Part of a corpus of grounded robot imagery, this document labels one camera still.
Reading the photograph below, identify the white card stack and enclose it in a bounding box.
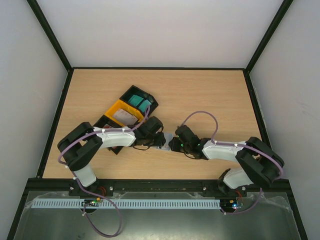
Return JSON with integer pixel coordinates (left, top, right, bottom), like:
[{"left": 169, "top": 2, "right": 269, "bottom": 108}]
[{"left": 112, "top": 108, "right": 138, "bottom": 126}]

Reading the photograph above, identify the light blue slotted cable duct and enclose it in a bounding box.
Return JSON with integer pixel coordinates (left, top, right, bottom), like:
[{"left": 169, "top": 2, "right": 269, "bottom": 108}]
[{"left": 31, "top": 198, "right": 221, "bottom": 210}]

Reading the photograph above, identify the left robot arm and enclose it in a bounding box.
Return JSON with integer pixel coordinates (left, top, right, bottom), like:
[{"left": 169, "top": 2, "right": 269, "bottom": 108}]
[{"left": 57, "top": 116, "right": 166, "bottom": 188}]

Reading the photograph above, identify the yellow card bin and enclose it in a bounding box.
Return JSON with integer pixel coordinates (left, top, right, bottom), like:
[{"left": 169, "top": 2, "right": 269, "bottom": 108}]
[{"left": 104, "top": 99, "right": 144, "bottom": 127}]

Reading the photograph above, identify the black aluminium frame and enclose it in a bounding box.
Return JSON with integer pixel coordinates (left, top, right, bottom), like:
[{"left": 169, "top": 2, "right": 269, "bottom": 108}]
[{"left": 6, "top": 0, "right": 310, "bottom": 240}]

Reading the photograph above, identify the beige card holder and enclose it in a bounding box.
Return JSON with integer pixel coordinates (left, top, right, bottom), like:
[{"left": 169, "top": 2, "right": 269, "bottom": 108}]
[{"left": 156, "top": 132, "right": 174, "bottom": 151}]

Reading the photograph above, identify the black bin with teal cards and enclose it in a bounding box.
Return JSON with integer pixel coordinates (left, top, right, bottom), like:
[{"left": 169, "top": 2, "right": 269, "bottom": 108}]
[{"left": 119, "top": 85, "right": 159, "bottom": 116}]

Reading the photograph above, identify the black bin with red cards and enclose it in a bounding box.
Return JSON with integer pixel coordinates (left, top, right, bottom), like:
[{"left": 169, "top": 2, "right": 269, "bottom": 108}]
[{"left": 93, "top": 115, "right": 123, "bottom": 155}]

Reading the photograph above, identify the teal card stack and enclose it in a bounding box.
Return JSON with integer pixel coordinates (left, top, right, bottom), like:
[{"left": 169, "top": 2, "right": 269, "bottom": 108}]
[{"left": 128, "top": 94, "right": 152, "bottom": 113}]

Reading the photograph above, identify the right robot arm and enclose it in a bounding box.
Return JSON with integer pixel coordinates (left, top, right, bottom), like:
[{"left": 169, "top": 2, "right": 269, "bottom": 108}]
[{"left": 168, "top": 125, "right": 285, "bottom": 196}]

